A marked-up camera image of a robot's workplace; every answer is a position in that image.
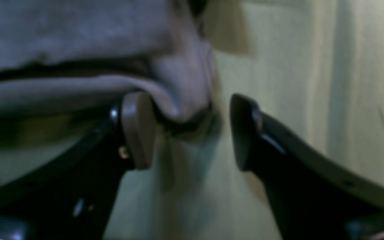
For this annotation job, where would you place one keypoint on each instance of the grey t-shirt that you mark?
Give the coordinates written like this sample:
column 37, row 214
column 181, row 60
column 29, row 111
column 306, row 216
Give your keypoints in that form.
column 60, row 56

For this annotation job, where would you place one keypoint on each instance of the green table cloth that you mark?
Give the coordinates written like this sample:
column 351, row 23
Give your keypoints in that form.
column 317, row 66

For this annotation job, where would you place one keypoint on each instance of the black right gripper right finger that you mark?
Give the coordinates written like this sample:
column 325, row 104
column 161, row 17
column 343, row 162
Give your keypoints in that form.
column 311, row 197

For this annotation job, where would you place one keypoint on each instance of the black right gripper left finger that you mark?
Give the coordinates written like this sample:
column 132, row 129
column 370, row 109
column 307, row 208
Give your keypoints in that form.
column 72, row 196

